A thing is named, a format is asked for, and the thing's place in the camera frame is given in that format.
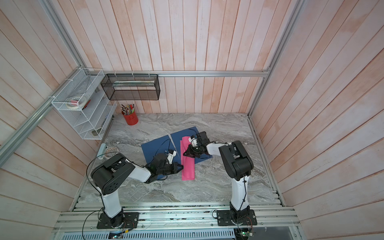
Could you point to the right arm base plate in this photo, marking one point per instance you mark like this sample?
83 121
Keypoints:
231 218

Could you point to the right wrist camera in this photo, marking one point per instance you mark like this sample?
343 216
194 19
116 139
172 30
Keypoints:
194 142

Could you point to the left blue paper sheet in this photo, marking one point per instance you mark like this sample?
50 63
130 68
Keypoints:
154 147

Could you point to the red pen cup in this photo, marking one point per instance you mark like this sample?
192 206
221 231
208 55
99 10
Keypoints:
129 114

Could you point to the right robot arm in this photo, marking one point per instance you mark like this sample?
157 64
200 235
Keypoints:
238 165

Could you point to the tape roll in rack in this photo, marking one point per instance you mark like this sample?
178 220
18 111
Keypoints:
76 102

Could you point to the white wire shelf rack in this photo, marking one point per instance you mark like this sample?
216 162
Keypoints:
90 122

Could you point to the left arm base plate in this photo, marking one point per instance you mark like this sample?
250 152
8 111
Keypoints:
121 220

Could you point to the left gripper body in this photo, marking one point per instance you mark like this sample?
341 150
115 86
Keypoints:
168 169

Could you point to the black mesh wall basket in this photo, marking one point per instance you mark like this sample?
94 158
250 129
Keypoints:
136 87

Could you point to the blue paper sheet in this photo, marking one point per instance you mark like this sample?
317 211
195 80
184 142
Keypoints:
177 137
154 147

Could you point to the pink rectangular paper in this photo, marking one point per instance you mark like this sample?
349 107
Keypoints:
188 173

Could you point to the right blue paper sheet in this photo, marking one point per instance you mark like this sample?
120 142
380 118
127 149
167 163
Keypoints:
177 137

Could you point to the tape roll on table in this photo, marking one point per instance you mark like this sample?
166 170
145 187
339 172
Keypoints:
110 152

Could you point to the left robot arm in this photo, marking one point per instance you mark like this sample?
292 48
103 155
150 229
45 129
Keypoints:
110 175

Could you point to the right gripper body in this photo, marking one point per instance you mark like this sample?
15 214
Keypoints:
196 151

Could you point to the aluminium frame rail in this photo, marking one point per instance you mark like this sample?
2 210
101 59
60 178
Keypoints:
161 216

